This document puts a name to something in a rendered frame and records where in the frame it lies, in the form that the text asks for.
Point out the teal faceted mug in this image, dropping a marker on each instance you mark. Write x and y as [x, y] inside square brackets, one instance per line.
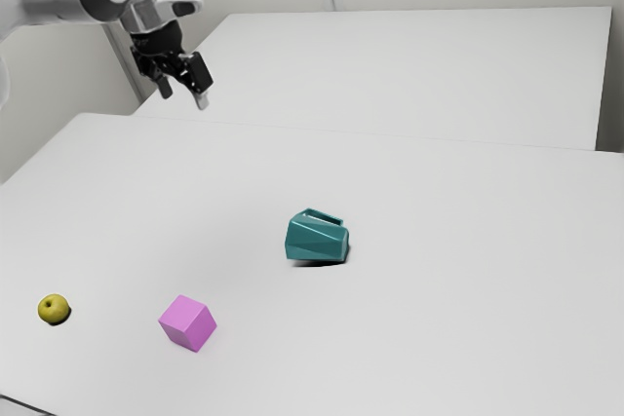
[317, 239]

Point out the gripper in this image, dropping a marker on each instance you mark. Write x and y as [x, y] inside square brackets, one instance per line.
[157, 49]

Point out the yellow-green apple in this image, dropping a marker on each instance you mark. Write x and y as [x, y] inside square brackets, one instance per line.
[53, 309]

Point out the pink cube block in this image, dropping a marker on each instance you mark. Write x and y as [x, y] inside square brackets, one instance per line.
[187, 322]

